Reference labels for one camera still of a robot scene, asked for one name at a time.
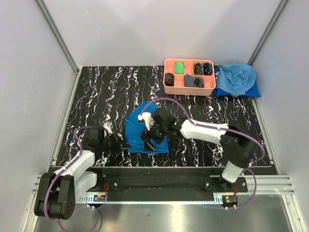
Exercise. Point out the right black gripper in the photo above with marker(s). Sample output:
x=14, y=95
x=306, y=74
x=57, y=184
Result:
x=147, y=136

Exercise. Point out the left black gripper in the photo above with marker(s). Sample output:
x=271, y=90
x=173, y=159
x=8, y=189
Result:
x=120, y=145

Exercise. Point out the blue cloth napkin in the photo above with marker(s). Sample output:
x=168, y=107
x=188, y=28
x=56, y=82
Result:
x=133, y=129

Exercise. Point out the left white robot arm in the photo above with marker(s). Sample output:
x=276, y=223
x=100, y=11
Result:
x=58, y=191

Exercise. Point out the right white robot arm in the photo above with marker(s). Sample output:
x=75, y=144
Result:
x=238, y=146

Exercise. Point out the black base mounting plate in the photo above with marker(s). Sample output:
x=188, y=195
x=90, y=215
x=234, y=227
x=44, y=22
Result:
x=162, y=185

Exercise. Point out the dark patterned rolled tie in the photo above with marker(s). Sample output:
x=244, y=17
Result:
x=169, y=79

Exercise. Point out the grey rolled cloth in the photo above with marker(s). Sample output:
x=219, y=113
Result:
x=188, y=81

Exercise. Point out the pink compartment tray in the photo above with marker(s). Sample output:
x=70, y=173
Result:
x=178, y=88

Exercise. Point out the dark floral rolled tie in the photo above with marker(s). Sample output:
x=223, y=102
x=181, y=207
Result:
x=198, y=82

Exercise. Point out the green rolled cloth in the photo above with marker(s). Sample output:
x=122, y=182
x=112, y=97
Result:
x=179, y=67

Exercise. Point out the green patterned rolled tie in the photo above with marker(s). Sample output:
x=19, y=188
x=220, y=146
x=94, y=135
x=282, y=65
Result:
x=198, y=69

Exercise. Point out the navy dotted rolled tie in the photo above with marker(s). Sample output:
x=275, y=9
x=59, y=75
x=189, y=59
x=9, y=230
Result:
x=207, y=68

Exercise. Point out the light blue bucket hat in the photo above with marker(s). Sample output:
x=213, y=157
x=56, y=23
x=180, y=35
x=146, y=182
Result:
x=236, y=78

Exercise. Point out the blue folded cloth bag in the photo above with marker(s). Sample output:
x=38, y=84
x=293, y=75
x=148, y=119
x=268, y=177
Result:
x=252, y=92

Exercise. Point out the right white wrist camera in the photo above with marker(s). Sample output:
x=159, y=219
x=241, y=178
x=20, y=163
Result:
x=147, y=119

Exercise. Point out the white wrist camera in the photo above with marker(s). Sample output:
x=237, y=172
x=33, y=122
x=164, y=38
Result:
x=147, y=119
x=108, y=127

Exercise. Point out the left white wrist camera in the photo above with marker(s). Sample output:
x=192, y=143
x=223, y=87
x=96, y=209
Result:
x=108, y=127

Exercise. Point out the left aluminium frame post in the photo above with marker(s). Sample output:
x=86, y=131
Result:
x=52, y=26

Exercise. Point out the aluminium frame post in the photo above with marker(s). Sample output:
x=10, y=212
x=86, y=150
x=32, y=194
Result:
x=52, y=26
x=268, y=30

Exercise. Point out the right aluminium frame post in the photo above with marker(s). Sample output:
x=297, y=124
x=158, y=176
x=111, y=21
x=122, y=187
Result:
x=268, y=30

